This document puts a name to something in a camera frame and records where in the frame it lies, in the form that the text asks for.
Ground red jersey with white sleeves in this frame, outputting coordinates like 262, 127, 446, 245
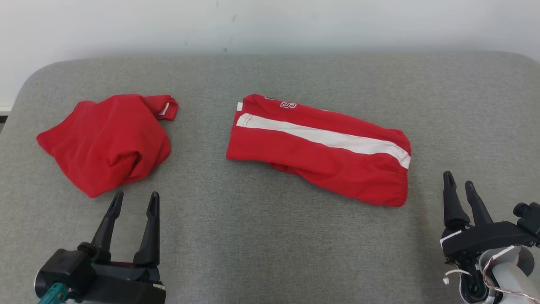
36, 94, 179, 198

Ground thin white cable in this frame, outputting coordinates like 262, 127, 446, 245
443, 269, 472, 284

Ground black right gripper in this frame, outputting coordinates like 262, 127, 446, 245
440, 171, 540, 264

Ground red shorts with white stripe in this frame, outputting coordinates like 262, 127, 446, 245
226, 94, 412, 207

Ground red white twisted wire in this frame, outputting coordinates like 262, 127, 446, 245
482, 255, 540, 303

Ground teal cable connector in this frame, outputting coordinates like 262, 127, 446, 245
37, 282, 69, 304

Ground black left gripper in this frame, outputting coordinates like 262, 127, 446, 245
78, 191, 167, 304

